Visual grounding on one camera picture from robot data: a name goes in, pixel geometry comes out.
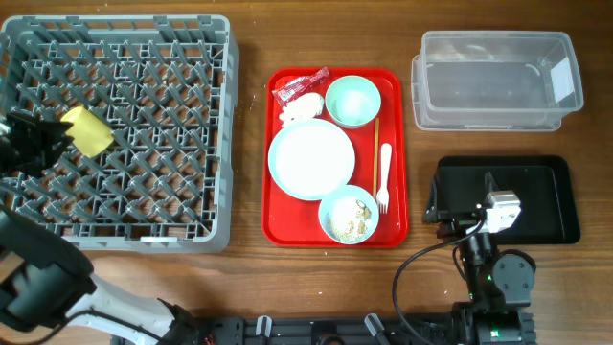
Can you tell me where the yellow plastic cup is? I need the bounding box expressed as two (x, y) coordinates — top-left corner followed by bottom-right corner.
(60, 106), (114, 158)

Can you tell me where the wooden chopstick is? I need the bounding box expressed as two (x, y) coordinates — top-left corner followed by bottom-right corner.
(373, 117), (379, 197)

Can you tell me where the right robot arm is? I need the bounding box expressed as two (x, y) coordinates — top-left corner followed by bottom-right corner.
(423, 172), (536, 344)

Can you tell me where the large light blue plate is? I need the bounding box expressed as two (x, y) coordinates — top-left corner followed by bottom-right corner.
(267, 119), (356, 201)

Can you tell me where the red plastic tray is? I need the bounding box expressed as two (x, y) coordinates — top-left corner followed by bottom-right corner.
(261, 68), (409, 248)

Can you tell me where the small blue bowl with crumbs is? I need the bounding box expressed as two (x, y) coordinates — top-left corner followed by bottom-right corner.
(318, 185), (379, 245)

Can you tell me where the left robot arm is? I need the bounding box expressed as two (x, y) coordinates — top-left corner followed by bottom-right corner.
(1, 107), (198, 344)

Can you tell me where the clear plastic bin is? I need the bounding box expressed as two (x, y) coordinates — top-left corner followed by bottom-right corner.
(411, 31), (584, 132)

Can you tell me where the black plastic tray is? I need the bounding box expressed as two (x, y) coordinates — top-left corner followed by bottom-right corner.
(423, 155), (580, 245)

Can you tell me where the red snack wrapper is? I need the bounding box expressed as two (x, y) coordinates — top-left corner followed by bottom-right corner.
(272, 67), (330, 107)

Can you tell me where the white plastic fork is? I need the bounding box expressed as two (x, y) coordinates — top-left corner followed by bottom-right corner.
(376, 143), (392, 214)

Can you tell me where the grey dishwasher rack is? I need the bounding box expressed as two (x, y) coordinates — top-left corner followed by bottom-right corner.
(1, 14), (239, 254)

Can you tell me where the white napkin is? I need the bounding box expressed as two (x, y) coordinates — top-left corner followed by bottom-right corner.
(279, 92), (325, 127)

